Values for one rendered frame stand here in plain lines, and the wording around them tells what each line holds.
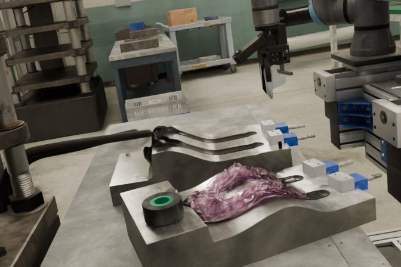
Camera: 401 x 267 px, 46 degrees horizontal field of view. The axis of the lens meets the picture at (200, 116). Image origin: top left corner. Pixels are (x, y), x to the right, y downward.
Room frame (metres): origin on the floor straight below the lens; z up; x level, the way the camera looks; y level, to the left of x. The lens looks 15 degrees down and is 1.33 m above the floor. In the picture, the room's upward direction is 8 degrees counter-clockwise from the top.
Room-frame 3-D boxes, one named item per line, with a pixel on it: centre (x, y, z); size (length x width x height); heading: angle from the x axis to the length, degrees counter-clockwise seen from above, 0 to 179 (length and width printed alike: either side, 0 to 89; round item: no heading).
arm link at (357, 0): (1.61, -0.62, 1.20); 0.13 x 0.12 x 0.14; 48
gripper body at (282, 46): (1.36, -0.23, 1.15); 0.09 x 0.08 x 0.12; 91
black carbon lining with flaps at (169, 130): (1.30, 0.01, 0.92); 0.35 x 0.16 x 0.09; 91
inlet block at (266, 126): (1.36, -0.25, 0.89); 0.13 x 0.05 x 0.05; 91
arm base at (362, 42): (1.61, -0.63, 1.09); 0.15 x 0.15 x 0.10
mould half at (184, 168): (1.31, 0.02, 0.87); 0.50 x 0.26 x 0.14; 91
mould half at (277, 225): (0.95, -0.07, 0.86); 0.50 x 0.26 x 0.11; 108
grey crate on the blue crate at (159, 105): (4.51, 0.41, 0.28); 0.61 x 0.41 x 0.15; 96
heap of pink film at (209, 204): (0.96, -0.07, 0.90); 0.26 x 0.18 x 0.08; 108
